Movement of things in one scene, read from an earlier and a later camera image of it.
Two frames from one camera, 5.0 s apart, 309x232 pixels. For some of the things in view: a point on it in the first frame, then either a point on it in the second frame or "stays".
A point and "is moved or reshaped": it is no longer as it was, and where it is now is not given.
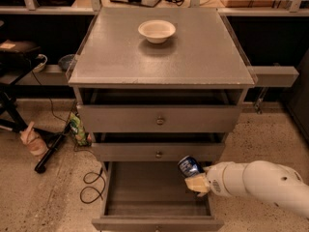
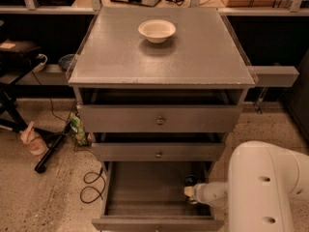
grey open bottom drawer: (152, 196) stays
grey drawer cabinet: (154, 85) stays
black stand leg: (53, 141) stays
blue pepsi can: (189, 166) is moved or reshaped
